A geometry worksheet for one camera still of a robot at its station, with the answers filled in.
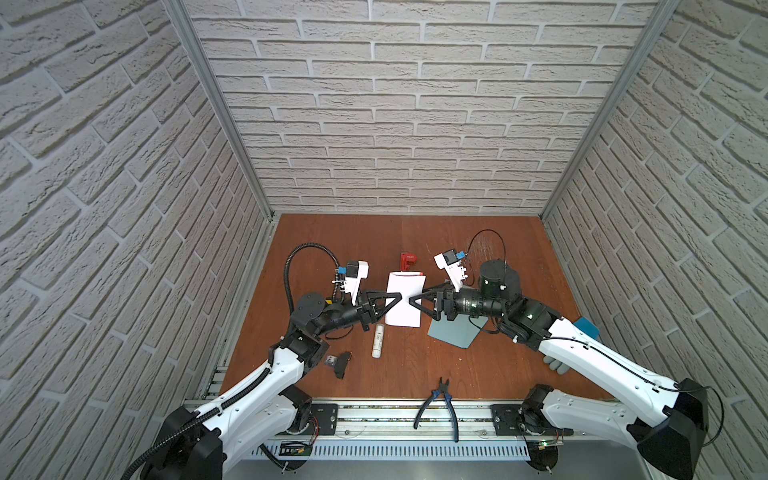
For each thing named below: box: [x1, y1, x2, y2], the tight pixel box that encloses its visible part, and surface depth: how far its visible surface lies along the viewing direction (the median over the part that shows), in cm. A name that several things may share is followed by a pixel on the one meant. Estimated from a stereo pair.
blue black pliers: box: [413, 377, 459, 442], surface depth 78 cm
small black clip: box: [324, 351, 353, 380], surface depth 83 cm
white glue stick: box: [372, 324, 384, 359], surface depth 87 cm
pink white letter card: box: [386, 271, 427, 328], surface depth 66 cm
